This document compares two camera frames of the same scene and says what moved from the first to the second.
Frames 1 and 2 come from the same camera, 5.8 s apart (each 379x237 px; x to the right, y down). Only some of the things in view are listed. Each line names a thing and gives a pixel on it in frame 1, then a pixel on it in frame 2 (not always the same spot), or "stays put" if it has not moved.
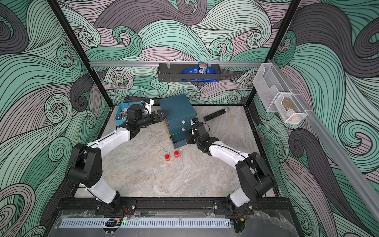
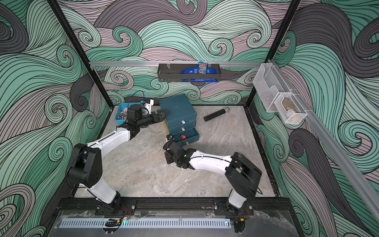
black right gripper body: x=194 y=139 → x=179 y=159
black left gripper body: x=145 y=121 stays put
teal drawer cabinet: x=178 y=120 stays put
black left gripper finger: x=156 y=120 stays put
